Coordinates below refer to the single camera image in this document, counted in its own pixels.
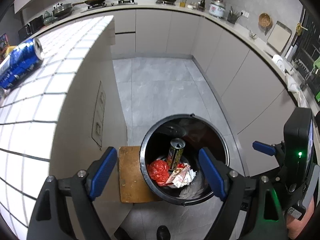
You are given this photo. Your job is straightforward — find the white red milk carton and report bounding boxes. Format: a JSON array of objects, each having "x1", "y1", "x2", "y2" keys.
[{"x1": 165, "y1": 163, "x2": 190, "y2": 188}]

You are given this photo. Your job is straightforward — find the black yellow drink can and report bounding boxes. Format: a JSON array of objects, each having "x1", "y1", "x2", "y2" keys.
[{"x1": 167, "y1": 138, "x2": 185, "y2": 171}]

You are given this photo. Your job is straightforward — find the blue crushed drink can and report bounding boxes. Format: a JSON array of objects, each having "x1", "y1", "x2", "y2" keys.
[{"x1": 1, "y1": 37, "x2": 43, "y2": 89}]

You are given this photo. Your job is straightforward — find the black round trash bin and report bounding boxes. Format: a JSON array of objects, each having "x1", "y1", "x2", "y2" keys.
[{"x1": 139, "y1": 114, "x2": 229, "y2": 206}]

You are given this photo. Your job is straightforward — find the right hand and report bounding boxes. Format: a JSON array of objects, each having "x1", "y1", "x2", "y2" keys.
[{"x1": 286, "y1": 198, "x2": 315, "y2": 239}]

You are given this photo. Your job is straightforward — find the white crumpled paper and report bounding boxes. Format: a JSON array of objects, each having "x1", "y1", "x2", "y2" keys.
[{"x1": 182, "y1": 169, "x2": 196, "y2": 186}]

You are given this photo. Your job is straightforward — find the wooden board on floor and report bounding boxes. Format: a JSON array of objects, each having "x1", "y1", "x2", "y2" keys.
[{"x1": 119, "y1": 146, "x2": 161, "y2": 203}]

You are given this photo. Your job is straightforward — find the black shoe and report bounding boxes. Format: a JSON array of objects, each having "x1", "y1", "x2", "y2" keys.
[{"x1": 156, "y1": 225, "x2": 171, "y2": 240}]

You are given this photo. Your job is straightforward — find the red crumpled plastic bag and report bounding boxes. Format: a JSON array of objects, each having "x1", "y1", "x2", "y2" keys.
[{"x1": 147, "y1": 159, "x2": 170, "y2": 186}]

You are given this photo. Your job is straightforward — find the white cutting board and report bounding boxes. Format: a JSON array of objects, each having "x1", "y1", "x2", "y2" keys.
[{"x1": 267, "y1": 21, "x2": 292, "y2": 55}]

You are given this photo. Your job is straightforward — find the woven bamboo basket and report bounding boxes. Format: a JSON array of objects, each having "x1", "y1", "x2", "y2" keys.
[{"x1": 258, "y1": 12, "x2": 272, "y2": 28}]

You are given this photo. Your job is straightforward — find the black utensil holder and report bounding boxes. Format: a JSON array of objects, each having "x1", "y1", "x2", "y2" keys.
[{"x1": 227, "y1": 6, "x2": 243, "y2": 24}]

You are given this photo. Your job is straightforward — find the white rice cooker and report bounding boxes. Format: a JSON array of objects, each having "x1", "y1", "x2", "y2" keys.
[{"x1": 208, "y1": 0, "x2": 226, "y2": 18}]

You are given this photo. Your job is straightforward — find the dark glass bottle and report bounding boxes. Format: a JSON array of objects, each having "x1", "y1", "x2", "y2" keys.
[{"x1": 198, "y1": 0, "x2": 206, "y2": 11}]

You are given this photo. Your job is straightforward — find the yellow liquid jar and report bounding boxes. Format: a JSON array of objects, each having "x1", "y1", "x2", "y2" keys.
[{"x1": 180, "y1": 0, "x2": 187, "y2": 8}]

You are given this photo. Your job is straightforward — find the colourful snack can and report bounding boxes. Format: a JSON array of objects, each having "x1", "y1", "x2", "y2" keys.
[{"x1": 0, "y1": 34, "x2": 10, "y2": 62}]

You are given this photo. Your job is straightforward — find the black microwave oven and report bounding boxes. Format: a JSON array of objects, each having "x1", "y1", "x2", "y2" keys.
[{"x1": 18, "y1": 15, "x2": 44, "y2": 41}]

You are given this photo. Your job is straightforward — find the green ceramic jar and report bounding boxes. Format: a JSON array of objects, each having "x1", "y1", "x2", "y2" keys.
[{"x1": 43, "y1": 11, "x2": 54, "y2": 25}]

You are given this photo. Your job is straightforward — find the grey lidded pot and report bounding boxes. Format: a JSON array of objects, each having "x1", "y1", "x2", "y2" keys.
[{"x1": 53, "y1": 3, "x2": 73, "y2": 17}]

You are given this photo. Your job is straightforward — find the gas stove top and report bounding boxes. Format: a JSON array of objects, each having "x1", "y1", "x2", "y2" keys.
[{"x1": 87, "y1": 0, "x2": 137, "y2": 10}]

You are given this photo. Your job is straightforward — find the black frying pan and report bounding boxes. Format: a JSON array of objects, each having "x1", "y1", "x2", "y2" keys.
[{"x1": 72, "y1": 0, "x2": 106, "y2": 6}]

